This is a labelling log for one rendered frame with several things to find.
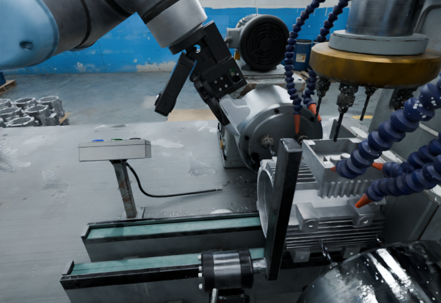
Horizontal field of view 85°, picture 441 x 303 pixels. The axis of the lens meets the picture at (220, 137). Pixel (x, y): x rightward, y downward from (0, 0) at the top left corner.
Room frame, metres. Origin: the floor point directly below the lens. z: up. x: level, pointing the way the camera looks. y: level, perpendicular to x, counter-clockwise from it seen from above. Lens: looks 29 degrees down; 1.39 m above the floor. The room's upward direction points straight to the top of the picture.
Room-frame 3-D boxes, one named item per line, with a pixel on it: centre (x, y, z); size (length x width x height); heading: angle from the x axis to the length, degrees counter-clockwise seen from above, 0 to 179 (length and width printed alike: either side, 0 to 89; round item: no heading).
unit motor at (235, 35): (1.02, -0.11, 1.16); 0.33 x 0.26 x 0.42; 5
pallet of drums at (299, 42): (5.25, -2.15, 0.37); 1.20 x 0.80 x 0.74; 90
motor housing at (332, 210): (0.39, -0.20, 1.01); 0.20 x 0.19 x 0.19; 95
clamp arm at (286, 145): (0.25, -0.08, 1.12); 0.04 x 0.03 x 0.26; 95
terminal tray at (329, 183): (0.40, -0.24, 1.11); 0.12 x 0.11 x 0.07; 95
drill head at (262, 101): (0.75, -0.16, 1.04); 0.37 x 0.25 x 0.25; 5
